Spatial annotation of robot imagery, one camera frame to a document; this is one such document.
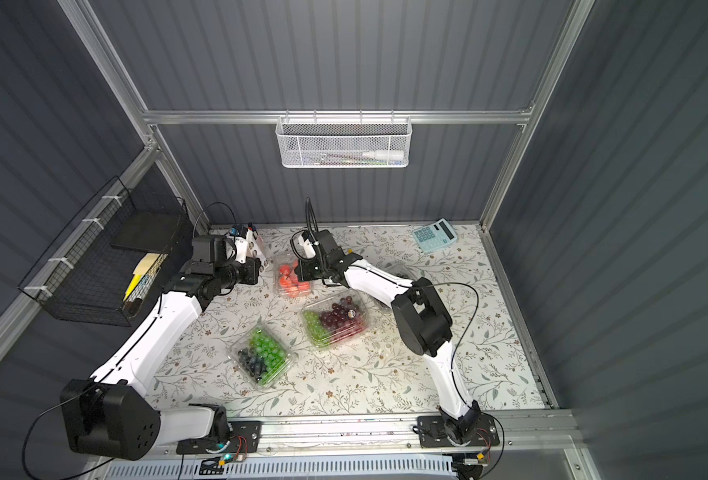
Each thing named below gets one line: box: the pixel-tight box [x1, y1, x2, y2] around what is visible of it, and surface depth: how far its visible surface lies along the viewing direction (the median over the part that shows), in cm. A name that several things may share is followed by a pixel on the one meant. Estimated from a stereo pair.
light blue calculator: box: [412, 217, 458, 253], surface depth 117 cm
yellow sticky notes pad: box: [123, 253, 160, 302], surface depth 75 cm
